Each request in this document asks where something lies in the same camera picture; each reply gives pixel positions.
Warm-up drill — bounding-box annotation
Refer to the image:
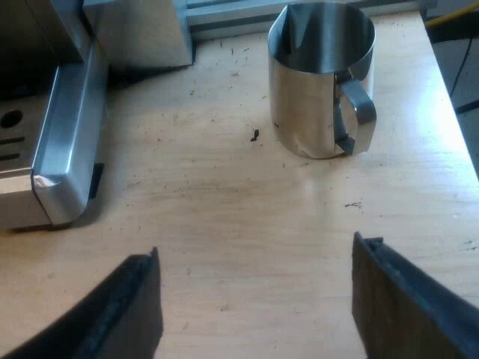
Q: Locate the metal block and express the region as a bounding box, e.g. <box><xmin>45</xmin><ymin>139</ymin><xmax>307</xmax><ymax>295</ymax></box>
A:
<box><xmin>82</xmin><ymin>0</ymin><xmax>198</xmax><ymax>69</ymax></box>

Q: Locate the steel milk jug with handle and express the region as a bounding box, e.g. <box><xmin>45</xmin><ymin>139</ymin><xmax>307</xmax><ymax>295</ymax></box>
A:
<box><xmin>267</xmin><ymin>2</ymin><xmax>377</xmax><ymax>160</ymax></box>

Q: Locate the yellow cable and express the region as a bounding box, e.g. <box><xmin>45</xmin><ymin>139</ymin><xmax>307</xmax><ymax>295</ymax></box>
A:
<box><xmin>426</xmin><ymin>0</ymin><xmax>479</xmax><ymax>28</ymax></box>

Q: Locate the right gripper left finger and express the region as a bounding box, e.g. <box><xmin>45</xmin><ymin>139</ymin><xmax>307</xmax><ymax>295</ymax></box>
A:
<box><xmin>1</xmin><ymin>246</ymin><xmax>165</xmax><ymax>359</ymax></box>

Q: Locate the steel espresso machine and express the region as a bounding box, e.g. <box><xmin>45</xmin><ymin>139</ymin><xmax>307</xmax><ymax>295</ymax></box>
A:
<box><xmin>0</xmin><ymin>0</ymin><xmax>110</xmax><ymax>230</ymax></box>

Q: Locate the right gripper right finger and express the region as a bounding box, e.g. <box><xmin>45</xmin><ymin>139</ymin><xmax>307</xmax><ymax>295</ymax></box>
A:
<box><xmin>351</xmin><ymin>231</ymin><xmax>479</xmax><ymax>359</ymax></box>

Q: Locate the aluminium rail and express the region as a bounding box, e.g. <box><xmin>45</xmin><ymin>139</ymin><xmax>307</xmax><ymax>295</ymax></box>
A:
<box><xmin>186</xmin><ymin>0</ymin><xmax>430</xmax><ymax>40</ymax></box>

